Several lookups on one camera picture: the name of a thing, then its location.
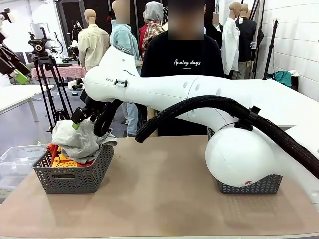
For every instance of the mannequin in white shirt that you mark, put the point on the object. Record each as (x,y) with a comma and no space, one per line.
(230,49)

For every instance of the grey woven plastic basket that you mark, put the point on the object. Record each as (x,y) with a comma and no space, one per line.
(261,188)
(74,181)

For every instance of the small white side table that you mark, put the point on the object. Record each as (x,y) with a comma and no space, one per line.
(17,95)

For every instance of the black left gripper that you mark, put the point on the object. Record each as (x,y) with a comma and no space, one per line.
(11,62)

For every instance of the clear plastic storage bin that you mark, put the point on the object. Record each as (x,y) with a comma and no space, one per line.
(15,161)

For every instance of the mannequin in teal fleece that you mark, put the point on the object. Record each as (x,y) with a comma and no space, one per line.
(124,37)

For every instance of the table with pink cloth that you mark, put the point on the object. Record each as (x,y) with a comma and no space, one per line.
(69,71)

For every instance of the mannequin in plaid hooded shirt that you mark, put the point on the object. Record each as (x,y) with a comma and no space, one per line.
(152,32)

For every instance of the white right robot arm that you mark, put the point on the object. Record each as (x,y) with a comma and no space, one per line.
(174,92)

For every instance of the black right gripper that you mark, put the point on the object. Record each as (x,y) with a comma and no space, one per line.
(82,115)

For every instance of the mannequin in dark jacket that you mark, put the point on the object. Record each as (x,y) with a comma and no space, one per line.
(216,30)

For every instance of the teal cloth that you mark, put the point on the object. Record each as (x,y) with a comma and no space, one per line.
(282,78)

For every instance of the person in black t-shirt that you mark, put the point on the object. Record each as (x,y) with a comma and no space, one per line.
(184,54)

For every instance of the grey floor crate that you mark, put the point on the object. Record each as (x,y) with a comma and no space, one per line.
(77,93)

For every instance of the mannequin in black shirt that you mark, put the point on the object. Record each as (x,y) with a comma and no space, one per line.
(249,42)

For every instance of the mannequin in cream jacket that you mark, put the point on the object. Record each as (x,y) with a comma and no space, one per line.
(96,47)

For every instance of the light grey garment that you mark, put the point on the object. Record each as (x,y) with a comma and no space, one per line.
(79,144)

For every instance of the black camera tripod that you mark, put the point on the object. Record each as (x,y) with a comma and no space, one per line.
(41,49)

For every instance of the orange garment yellow print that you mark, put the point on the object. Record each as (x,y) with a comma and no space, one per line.
(66,163)

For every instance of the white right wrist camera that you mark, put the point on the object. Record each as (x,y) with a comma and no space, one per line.
(76,84)

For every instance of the black light stand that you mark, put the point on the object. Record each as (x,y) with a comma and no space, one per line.
(271,44)

